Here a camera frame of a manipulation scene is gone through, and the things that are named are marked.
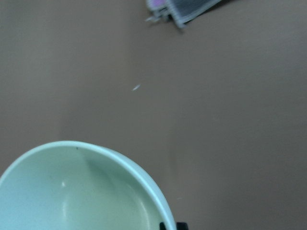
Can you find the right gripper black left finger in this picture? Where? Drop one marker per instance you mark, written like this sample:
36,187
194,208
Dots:
162,226

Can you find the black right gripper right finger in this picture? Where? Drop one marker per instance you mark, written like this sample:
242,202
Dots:
182,226

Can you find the pale green bowl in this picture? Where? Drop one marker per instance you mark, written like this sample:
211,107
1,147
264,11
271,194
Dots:
71,185

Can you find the grey folded cloth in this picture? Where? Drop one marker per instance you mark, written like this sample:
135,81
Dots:
181,11

